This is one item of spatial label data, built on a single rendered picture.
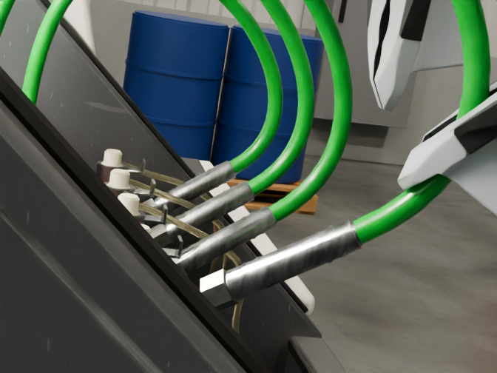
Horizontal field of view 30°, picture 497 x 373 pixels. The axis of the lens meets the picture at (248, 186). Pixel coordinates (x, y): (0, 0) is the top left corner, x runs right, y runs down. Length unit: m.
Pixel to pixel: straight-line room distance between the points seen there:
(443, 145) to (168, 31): 4.87
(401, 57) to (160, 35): 4.77
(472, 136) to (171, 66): 4.89
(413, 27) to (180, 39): 4.75
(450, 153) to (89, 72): 0.51
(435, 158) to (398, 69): 0.13
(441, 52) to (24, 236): 0.40
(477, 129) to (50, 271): 0.26
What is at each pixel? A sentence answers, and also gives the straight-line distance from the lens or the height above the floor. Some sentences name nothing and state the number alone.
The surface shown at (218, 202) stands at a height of 1.13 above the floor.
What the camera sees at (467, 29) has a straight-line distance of 0.50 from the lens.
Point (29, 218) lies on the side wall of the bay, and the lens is 0.25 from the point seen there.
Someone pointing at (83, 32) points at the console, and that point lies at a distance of 0.95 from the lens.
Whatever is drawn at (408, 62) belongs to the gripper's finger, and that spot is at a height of 1.28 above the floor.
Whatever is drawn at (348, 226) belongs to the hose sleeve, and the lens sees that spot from 0.51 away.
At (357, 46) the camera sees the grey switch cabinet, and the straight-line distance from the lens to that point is 7.27.
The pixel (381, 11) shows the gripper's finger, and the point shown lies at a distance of 0.62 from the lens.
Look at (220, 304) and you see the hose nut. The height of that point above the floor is 1.13.
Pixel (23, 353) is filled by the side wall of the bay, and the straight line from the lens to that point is 0.27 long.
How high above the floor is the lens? 1.31
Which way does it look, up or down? 12 degrees down
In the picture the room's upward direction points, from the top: 9 degrees clockwise
